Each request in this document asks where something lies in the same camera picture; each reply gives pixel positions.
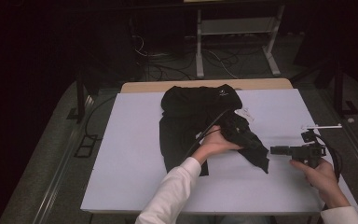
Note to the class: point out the person's right hand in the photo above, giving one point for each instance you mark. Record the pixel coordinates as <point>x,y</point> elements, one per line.
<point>323,179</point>

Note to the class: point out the black garment with white logo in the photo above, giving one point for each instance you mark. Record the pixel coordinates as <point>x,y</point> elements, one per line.
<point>186,105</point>

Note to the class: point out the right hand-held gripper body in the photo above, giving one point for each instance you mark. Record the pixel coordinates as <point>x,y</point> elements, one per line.
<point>307,152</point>

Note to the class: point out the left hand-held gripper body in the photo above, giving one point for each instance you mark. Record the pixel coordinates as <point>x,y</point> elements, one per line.
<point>236,129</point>

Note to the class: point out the white table cover sheet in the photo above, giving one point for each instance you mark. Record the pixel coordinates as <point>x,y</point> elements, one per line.
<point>130,149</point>

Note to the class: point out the black metal stand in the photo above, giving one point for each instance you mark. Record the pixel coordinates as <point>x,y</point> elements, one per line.
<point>80,93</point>
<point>338,90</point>

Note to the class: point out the white metal stand frame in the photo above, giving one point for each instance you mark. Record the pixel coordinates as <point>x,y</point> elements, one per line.
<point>236,26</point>

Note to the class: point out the metal floor rail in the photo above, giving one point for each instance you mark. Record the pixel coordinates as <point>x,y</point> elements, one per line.
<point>357,140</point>
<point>62,161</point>

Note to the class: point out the person's left hand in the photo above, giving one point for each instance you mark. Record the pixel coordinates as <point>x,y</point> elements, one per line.
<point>216,143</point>

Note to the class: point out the small white round object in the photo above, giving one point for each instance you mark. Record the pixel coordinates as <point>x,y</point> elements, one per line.
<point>350,119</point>

